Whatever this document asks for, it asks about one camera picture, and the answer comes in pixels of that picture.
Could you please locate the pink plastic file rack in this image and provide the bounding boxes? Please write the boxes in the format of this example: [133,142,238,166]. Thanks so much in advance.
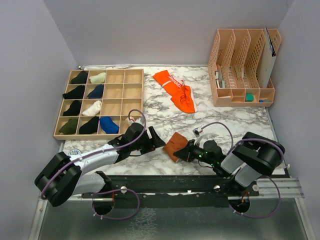
[207,28,275,107]

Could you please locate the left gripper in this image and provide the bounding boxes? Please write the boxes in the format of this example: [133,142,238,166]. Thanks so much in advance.
[130,126,166,155]

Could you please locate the bright orange underwear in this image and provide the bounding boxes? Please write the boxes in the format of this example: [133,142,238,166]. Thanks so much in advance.
[152,70,198,114]

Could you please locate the white rolled underwear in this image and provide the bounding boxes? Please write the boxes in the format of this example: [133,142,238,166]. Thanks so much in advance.
[82,100,102,117]

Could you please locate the black rolled underwear top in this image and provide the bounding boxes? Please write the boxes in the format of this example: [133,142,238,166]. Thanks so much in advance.
[70,70,88,85]

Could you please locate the blue rolled underwear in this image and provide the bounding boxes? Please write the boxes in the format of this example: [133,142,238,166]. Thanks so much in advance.
[99,116,120,134]

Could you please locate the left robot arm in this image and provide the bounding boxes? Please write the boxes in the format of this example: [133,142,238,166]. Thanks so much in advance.
[34,123,165,207]

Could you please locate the dark green rolled underwear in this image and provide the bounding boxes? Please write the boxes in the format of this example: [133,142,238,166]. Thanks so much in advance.
[58,118,78,135]

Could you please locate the light green rolled underwear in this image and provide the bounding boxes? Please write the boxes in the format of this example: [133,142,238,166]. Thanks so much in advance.
[89,72,107,84]

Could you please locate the rust brown underwear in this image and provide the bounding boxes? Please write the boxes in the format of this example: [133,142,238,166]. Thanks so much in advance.
[163,132,188,163]

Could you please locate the white board in rack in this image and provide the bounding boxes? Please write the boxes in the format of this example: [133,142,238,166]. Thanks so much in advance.
[256,26,277,88]

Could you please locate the navy rolled underwear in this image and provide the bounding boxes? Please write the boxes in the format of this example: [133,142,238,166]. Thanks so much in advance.
[87,84,104,99]

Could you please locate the beige rolled underwear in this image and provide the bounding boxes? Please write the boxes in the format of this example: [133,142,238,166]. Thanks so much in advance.
[124,117,135,127]

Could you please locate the blue white round tin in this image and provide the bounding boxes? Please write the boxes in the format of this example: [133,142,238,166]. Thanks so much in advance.
[68,148,82,156]

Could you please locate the green object in rack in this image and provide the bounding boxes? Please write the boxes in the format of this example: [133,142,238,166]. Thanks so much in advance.
[245,93,255,103]

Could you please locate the black rolled underwear second row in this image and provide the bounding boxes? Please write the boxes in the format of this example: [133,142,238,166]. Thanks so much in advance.
[62,85,85,100]

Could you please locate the aluminium extrusion rail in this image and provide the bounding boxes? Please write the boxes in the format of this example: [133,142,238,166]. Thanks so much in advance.
[37,177,306,201]

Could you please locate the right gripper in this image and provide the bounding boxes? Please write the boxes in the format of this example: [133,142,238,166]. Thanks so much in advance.
[173,139,215,166]

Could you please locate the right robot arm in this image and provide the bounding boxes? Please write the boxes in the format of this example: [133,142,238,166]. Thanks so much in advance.
[172,131,286,196]

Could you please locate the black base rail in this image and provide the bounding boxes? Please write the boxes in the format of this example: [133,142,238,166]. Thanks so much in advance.
[82,174,261,208]

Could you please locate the wooden compartment organizer tray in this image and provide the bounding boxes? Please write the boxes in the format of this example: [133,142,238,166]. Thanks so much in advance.
[53,69,144,140]

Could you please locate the black rolled underwear bottom row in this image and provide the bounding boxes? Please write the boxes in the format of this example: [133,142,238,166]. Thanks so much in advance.
[78,116,99,135]

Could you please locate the black rolled underwear third row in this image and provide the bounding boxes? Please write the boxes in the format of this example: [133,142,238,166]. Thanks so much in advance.
[62,100,82,117]

